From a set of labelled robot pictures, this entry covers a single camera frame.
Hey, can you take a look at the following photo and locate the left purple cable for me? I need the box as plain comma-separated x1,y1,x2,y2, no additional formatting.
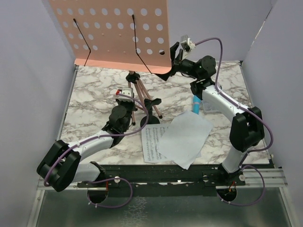
44,91,150,209

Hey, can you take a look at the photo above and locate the black microphone desk stand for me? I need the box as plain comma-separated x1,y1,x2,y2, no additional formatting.
144,98,161,124

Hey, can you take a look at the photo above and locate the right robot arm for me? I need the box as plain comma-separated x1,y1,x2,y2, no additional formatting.
158,42,265,185

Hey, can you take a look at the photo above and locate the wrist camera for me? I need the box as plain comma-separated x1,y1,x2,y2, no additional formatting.
180,35,196,52
116,87,134,102

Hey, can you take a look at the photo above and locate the printed sheet music page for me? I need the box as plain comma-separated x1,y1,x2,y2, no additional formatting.
141,124,169,163

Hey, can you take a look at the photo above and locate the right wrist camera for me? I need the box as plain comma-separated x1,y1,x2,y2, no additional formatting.
180,35,196,52

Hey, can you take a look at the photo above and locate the blank white paper sheet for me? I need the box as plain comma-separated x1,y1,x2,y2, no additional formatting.
157,111,213,170

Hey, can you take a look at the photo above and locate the clear plastic compartment box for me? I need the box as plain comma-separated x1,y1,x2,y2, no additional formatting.
201,100,220,114

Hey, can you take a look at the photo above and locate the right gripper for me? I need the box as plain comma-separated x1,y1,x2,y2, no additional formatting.
149,43,200,82

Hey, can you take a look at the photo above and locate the blue plastic recorder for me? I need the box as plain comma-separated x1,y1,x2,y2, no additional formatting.
192,96,201,114

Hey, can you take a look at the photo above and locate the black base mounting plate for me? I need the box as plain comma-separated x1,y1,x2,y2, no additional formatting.
77,161,276,197

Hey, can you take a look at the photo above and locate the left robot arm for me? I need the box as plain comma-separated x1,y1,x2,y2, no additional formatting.
36,94,136,192

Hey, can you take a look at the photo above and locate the pink folding music stand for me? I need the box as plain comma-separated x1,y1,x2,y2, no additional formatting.
47,0,175,126

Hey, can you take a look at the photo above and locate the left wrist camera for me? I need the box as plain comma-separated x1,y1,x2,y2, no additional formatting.
116,87,134,102

